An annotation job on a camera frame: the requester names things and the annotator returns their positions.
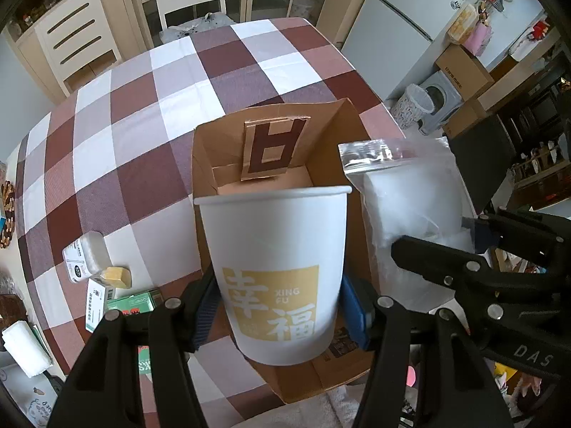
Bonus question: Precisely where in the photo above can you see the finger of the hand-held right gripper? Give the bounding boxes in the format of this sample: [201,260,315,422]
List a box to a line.
[463,207,571,274]
[390,236,515,322]

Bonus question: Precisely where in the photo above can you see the white refrigerator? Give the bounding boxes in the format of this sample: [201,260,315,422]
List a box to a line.
[341,0,496,103]

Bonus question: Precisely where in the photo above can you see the green packet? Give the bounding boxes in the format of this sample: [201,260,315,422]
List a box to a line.
[107,289,163,375]

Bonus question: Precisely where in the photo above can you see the white paper cup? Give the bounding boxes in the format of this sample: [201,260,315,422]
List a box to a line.
[194,186,353,365]

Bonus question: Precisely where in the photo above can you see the grey bag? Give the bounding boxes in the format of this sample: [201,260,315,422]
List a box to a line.
[160,12,237,46]

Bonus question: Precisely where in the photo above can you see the pink bag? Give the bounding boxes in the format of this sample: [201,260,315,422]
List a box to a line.
[468,20,494,56]

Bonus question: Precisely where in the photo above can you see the white tissue pack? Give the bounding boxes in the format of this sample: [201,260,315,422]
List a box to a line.
[2,320,53,377]

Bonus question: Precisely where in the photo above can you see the clear zip bag white cotton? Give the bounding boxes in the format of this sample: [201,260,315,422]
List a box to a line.
[338,137,476,315]

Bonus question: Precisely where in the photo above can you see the white cotton swab box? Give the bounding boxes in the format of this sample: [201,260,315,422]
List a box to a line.
[62,231,112,284]

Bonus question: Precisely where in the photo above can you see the patterned waste bin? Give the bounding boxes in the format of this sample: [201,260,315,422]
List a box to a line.
[393,84,435,133]

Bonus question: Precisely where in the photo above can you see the white printed bag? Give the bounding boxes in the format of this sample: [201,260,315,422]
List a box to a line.
[0,361,65,428]

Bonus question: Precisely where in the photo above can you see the low cardboard carton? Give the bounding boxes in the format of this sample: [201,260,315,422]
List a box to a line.
[444,98,491,141]

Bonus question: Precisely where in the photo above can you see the large cardboard carton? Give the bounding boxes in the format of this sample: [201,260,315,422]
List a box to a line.
[435,45,496,99]

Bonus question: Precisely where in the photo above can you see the grey cloth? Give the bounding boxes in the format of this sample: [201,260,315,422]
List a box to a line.
[232,383,371,428]

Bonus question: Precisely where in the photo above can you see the brown cardboard box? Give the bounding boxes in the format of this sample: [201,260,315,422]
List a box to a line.
[192,98,402,404]

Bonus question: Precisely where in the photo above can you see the yellow plastic bag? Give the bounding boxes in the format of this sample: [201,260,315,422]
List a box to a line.
[447,4,477,45]

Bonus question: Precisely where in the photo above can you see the dark shelf unit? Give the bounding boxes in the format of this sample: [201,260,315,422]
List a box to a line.
[491,51,571,217]

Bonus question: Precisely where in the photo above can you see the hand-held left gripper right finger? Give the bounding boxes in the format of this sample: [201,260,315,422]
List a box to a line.
[340,273,514,428]

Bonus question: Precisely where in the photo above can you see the white green medicine box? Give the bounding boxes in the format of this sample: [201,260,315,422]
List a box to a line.
[85,277,117,333]

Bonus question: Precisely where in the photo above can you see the yellow block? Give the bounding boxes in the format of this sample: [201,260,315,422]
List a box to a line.
[99,266,132,289]

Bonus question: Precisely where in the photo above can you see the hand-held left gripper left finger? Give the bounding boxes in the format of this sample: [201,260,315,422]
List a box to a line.
[54,269,220,428]

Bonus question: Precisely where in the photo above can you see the woven round coaster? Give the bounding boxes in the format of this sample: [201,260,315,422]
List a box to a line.
[0,180,16,249]

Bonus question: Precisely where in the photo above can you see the brown white checkered tablecloth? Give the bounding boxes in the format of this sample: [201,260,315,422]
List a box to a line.
[15,18,406,428]

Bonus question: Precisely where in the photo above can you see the black chair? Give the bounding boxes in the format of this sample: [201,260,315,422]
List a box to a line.
[448,113,518,215]

